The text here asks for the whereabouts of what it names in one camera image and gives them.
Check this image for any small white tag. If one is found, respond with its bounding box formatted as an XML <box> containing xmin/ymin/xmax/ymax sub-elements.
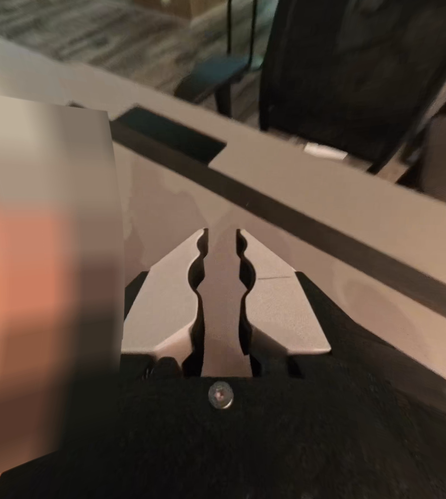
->
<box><xmin>303</xmin><ymin>142</ymin><xmax>347</xmax><ymax>161</ymax></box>

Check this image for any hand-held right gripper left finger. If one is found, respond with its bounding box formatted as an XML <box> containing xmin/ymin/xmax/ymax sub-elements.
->
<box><xmin>122</xmin><ymin>228</ymin><xmax>209</xmax><ymax>365</ymax></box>

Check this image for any black mesh office chair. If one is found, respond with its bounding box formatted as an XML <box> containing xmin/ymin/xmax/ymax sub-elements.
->
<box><xmin>259</xmin><ymin>0</ymin><xmax>446</xmax><ymax>178</ymax></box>

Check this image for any blue seat stool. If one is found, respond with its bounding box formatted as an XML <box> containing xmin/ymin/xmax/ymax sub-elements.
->
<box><xmin>174</xmin><ymin>0</ymin><xmax>266</xmax><ymax>117</ymax></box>

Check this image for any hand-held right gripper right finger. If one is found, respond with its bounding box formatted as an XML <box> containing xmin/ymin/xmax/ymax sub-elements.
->
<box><xmin>236</xmin><ymin>228</ymin><xmax>332</xmax><ymax>377</ymax></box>

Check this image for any black table cable cover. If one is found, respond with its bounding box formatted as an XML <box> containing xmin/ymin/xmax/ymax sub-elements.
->
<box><xmin>112</xmin><ymin>106</ymin><xmax>228</xmax><ymax>166</ymax></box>

